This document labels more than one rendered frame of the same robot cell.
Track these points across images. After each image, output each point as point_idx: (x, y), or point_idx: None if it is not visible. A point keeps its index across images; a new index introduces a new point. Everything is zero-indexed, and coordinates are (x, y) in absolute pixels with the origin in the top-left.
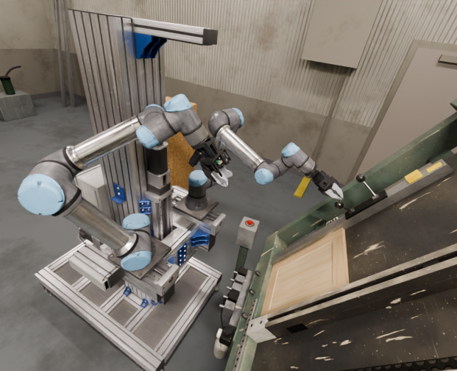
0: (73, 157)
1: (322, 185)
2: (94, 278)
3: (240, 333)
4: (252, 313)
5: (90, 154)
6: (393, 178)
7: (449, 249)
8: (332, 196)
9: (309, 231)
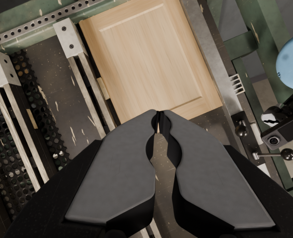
0: None
1: (269, 137)
2: None
3: (54, 0)
4: (82, 7)
5: None
6: None
7: None
8: (263, 115)
9: (243, 17)
